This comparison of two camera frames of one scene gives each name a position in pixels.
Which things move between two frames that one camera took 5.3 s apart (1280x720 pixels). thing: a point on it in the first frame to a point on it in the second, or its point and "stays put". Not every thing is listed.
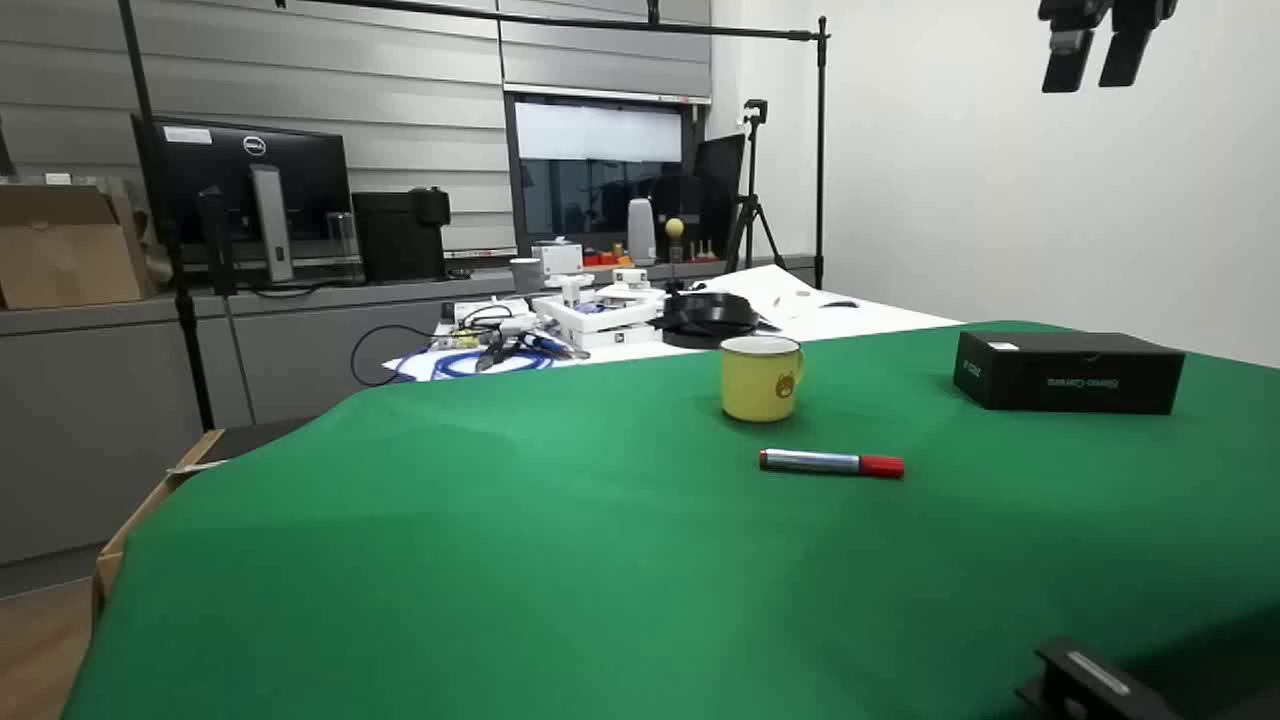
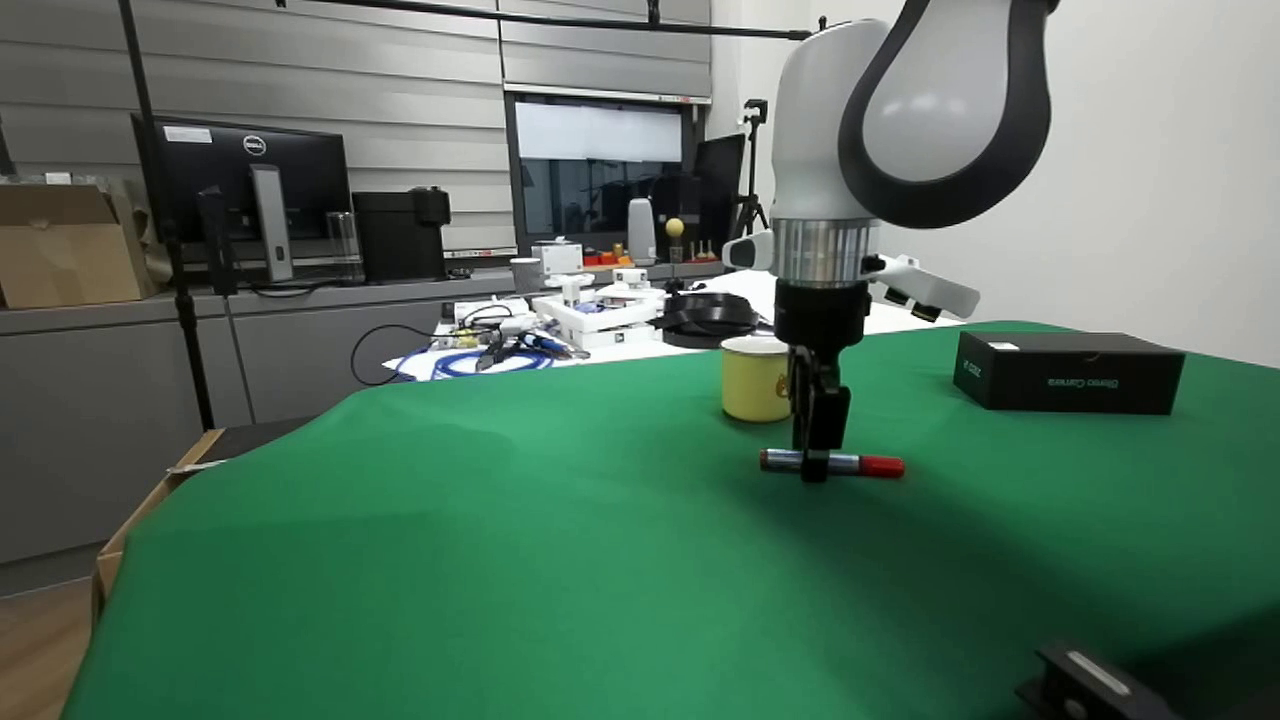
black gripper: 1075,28 to 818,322
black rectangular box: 1070,370 stays put
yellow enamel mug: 763,379 stays put
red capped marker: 831,460 stays put
